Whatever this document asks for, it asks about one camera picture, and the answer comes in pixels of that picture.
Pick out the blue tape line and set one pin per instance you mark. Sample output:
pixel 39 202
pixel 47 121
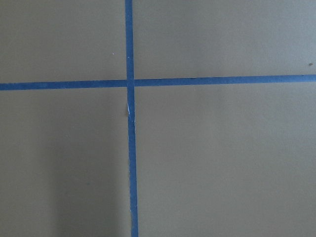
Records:
pixel 222 80
pixel 132 160

